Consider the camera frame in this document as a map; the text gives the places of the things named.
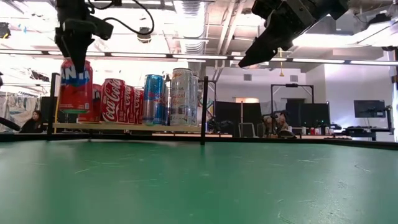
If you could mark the black ceiling device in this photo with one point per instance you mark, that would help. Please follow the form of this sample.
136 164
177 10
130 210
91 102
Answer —
4 30

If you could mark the black desk monitor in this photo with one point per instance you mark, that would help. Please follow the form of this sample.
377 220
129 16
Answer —
308 115

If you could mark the grey office chair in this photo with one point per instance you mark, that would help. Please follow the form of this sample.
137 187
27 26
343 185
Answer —
247 130

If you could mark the black metal stand frame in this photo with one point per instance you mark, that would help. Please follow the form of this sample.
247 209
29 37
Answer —
292 85

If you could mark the dark office desk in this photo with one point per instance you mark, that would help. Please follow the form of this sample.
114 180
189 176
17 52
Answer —
360 130

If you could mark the wooden shelf with black frame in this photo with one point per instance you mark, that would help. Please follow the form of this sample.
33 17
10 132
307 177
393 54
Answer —
124 127

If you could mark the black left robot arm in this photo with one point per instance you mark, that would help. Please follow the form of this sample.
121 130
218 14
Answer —
73 9

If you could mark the yellow hanging pendant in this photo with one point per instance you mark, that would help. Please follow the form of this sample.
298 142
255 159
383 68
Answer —
281 73

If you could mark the grey wall vent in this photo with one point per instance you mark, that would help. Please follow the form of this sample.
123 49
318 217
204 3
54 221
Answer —
247 77
293 78

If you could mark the black ceiling dome camera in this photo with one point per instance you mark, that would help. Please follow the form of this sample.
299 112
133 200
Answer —
144 38

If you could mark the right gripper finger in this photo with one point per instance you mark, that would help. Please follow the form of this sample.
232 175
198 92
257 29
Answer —
267 43

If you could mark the black wall monitor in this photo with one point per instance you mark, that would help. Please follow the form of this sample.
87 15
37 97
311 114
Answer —
369 109

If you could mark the red Star Wars Coca-Cola can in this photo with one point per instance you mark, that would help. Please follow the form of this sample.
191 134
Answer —
112 101

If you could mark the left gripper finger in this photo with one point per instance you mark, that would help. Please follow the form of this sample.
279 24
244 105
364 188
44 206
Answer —
77 56

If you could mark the silver ventilation duct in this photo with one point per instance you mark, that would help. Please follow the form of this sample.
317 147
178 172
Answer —
191 25

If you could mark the black partition panel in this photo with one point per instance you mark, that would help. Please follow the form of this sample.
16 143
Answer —
230 118

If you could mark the grey dome-shaped object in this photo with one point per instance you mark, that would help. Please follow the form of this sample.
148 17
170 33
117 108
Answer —
286 133

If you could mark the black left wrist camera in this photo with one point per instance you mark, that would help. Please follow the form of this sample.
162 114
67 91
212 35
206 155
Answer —
102 28

